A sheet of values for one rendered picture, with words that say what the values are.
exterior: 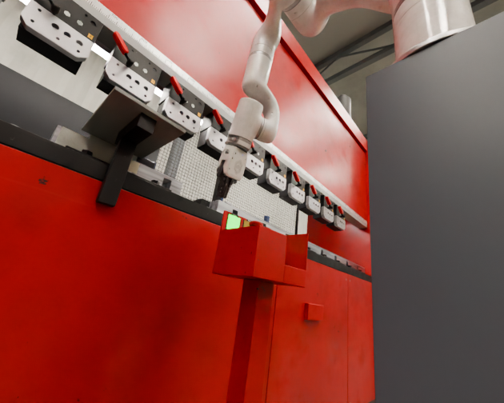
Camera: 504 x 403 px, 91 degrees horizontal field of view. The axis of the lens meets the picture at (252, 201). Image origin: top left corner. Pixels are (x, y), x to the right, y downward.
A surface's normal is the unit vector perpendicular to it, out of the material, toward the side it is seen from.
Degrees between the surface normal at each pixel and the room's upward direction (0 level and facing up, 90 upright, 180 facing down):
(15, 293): 90
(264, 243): 90
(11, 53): 90
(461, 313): 90
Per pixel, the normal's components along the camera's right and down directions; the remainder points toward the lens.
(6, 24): 0.59, -0.21
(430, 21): -0.62, -0.36
